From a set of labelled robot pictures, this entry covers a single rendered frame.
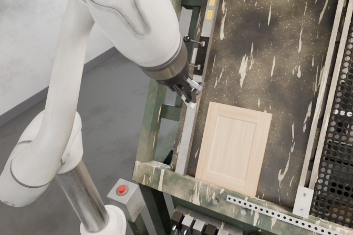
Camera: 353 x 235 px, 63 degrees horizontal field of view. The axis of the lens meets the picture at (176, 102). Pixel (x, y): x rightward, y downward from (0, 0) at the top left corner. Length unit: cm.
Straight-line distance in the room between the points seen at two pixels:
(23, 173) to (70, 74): 25
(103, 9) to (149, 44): 8
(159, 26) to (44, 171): 44
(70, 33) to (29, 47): 350
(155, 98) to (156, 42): 120
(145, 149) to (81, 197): 65
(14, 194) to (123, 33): 53
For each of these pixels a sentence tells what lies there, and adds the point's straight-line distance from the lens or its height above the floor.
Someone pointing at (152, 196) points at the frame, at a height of 65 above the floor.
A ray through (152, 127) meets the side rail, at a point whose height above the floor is 106.
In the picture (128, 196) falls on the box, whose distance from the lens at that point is 152.
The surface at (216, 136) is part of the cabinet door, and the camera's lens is 149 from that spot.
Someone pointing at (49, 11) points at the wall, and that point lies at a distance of 414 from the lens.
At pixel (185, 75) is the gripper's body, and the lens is 54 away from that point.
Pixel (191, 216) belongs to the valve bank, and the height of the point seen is 74.
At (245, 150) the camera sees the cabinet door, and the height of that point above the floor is 105.
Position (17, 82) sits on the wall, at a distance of 411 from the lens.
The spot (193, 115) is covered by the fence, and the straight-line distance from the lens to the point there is 150.
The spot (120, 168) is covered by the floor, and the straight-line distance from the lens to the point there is 291.
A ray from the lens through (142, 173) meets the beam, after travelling 167.
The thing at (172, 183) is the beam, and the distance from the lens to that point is 159.
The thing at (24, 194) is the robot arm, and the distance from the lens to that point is 78.
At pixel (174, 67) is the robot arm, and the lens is 48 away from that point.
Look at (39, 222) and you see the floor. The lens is 290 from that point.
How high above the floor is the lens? 214
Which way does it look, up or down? 38 degrees down
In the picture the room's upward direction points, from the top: 10 degrees counter-clockwise
